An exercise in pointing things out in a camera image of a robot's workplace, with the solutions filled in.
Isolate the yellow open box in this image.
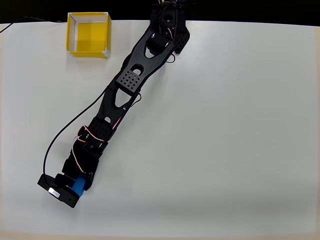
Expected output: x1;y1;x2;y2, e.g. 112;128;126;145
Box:
65;11;112;60

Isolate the black camera cable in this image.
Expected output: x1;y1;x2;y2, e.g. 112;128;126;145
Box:
42;86;111;179

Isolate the blue cube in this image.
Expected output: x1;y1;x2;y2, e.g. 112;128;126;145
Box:
71;174;88;199

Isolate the striped wrist servo wire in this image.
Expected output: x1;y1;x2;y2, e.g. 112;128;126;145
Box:
71;124;94;176

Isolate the thin black cable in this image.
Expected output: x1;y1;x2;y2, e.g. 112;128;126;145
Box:
0;16;69;34

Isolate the striped elbow servo wire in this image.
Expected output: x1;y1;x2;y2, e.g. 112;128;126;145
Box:
111;91;143;131

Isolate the black webcam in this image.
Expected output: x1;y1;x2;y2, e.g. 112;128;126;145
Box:
37;173;81;209

